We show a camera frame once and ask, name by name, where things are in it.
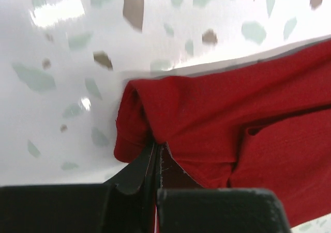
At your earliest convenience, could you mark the red t shirt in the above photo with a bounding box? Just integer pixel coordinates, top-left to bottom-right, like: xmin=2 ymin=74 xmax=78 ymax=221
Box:
xmin=114 ymin=41 xmax=330 ymax=226

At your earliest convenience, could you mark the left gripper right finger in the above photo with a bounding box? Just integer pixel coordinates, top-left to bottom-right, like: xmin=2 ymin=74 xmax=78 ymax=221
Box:
xmin=156 ymin=145 xmax=291 ymax=233

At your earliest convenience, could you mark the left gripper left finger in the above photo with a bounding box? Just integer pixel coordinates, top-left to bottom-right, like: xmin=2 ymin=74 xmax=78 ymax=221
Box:
xmin=1 ymin=143 xmax=157 ymax=232

